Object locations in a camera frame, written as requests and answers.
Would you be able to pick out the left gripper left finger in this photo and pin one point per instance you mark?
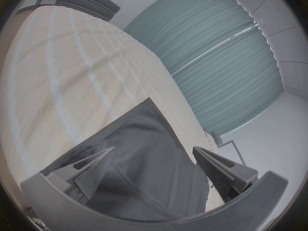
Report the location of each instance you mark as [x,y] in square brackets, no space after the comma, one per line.
[92,174]

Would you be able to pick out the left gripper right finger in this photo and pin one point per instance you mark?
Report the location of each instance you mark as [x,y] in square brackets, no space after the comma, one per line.
[221,174]

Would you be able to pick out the black T-shirt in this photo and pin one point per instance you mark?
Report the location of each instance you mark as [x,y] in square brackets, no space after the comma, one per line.
[144,165]

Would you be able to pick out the bed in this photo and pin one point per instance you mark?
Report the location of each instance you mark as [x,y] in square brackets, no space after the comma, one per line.
[72,80]

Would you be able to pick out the white printed pillow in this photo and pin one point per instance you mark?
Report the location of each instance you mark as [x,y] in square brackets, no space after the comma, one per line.
[209,141]

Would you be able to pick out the grey bedside table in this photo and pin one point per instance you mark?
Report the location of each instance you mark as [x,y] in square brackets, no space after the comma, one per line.
[217,138]

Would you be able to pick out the blue-green curtain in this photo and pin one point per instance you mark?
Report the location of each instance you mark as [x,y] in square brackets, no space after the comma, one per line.
[231,80]
[187,25]

